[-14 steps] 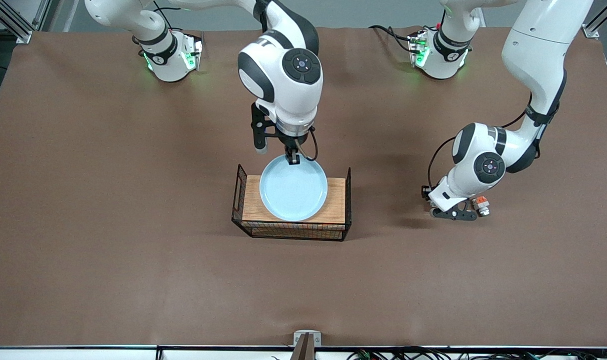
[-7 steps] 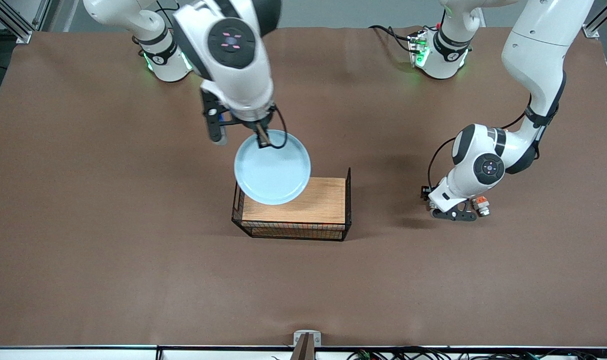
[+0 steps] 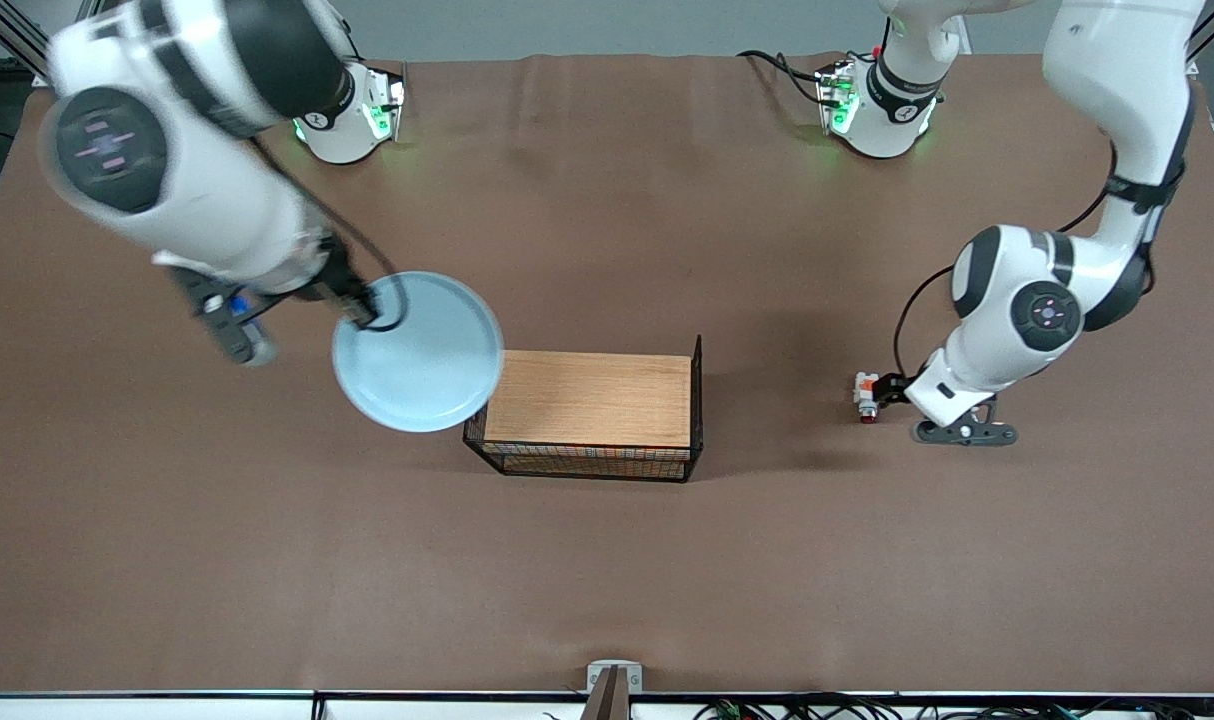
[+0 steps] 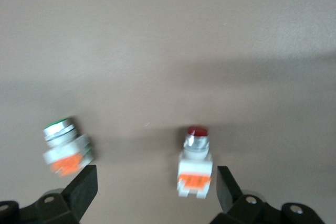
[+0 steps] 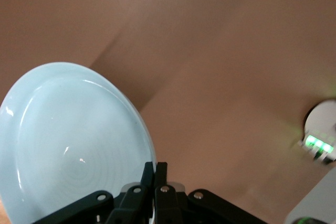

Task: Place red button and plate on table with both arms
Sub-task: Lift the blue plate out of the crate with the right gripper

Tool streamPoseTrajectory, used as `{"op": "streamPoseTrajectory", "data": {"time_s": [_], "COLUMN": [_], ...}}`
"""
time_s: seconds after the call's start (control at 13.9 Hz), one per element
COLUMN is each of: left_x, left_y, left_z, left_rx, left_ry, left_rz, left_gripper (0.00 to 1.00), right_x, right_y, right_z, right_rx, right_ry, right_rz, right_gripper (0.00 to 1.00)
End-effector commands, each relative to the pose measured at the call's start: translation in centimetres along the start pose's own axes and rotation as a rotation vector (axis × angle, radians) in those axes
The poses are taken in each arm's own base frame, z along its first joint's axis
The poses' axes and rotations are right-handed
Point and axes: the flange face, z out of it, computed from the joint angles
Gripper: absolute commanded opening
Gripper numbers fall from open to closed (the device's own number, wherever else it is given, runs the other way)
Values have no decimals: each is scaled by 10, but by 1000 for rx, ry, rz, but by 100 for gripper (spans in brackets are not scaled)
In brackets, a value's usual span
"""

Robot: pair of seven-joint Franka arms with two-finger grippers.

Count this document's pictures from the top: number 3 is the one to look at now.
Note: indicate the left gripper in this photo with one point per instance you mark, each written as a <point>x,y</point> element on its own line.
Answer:
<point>895,389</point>

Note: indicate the arm base control box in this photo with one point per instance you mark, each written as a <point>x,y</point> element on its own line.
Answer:
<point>385,100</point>
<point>835,95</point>

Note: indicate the wooden board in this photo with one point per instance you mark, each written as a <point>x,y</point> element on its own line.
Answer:
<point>587,400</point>

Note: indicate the aluminium frame profile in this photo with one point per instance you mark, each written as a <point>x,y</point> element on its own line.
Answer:
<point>1195,45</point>
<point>17,45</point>

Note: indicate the white orange red push button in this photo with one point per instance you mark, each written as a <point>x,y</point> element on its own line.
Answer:
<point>865,385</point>

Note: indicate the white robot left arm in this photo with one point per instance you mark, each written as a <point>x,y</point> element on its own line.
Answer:
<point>1027,310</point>

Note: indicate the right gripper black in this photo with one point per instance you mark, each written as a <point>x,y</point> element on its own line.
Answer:
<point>341,280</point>

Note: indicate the light blue round plate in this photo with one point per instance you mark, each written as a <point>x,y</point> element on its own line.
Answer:
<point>427,370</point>

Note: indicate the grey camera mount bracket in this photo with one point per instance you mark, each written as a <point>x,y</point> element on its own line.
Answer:
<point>614,690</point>

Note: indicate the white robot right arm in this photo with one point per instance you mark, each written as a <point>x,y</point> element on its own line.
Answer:
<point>167,200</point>

